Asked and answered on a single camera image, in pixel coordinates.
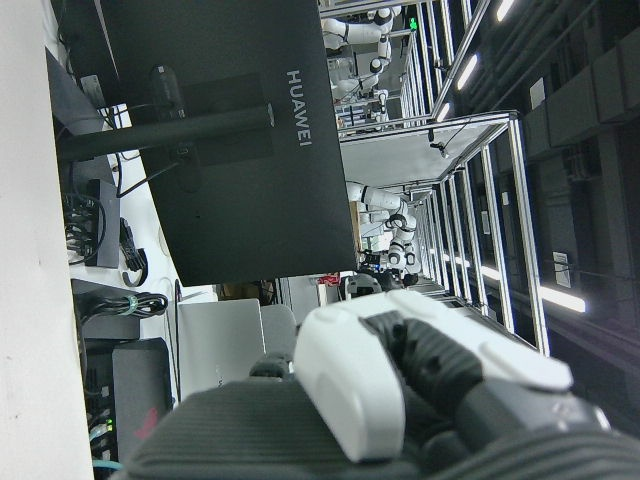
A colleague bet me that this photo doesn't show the black power adapter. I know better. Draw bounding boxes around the black power adapter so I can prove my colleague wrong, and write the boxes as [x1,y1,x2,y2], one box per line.
[149,63,189,121]

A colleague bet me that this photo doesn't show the aluminium frame cage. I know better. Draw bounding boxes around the aluminium frame cage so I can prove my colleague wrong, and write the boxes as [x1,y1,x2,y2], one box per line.
[338,108,552,357]

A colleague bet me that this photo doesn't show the white humanoid robot black joints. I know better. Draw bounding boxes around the white humanoid robot black joints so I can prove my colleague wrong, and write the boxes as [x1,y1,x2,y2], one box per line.
[345,181,422,277]

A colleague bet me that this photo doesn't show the grey robot head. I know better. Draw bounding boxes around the grey robot head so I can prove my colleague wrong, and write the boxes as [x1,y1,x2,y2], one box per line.
[339,273,383,301]

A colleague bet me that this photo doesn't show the black cable bundle green tie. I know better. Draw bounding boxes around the black cable bundle green tie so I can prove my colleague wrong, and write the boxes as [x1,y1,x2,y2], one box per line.
[78,293,170,318]

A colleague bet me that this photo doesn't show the plain black monitor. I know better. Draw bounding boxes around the plain black monitor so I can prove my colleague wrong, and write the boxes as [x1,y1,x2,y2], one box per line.
[49,0,122,104]

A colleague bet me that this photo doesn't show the silver laptop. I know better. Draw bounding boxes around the silver laptop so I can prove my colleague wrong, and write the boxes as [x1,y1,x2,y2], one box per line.
[177,297,266,402]

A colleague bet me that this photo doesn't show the black computer red logo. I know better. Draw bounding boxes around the black computer red logo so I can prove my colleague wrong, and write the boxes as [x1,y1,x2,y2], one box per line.
[110,336,174,464]

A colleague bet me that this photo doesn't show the grey chair back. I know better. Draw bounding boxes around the grey chair back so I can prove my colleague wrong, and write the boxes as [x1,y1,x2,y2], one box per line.
[260,304,298,357]

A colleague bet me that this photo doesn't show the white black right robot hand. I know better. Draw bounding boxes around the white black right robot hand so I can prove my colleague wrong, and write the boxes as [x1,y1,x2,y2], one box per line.
[107,289,640,480]

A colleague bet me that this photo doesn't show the black network switch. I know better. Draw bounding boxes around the black network switch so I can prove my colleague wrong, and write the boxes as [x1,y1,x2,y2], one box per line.
[82,178,122,268]

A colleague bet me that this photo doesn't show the black Huawei monitor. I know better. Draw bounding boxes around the black Huawei monitor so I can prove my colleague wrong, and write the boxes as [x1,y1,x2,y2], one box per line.
[99,0,359,288]

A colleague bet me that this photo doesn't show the black coiled strap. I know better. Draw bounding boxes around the black coiled strap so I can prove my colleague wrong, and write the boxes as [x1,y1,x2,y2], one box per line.
[119,216,149,288]

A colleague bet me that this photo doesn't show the black monitor stand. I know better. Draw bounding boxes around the black monitor stand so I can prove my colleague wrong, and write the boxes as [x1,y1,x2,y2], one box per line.
[44,47,276,162]

